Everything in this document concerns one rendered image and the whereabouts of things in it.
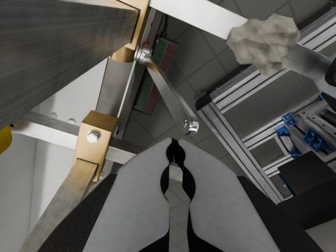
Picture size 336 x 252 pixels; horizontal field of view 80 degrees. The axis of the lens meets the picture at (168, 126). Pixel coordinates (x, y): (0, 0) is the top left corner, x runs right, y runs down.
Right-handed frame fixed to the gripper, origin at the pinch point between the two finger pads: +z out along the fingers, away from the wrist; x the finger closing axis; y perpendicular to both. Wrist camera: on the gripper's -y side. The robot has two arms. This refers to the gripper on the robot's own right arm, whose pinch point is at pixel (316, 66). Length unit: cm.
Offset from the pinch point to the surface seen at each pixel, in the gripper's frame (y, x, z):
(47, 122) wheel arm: -36.3, -21.6, 5.5
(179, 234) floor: 51, -157, 88
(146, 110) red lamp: -19.4, -19.4, 16.4
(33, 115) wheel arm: -38.9, -21.4, 6.4
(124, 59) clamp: -26.2, -7.0, -0.1
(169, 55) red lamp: -18.3, -6.3, 15.4
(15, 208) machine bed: -49, -64, 22
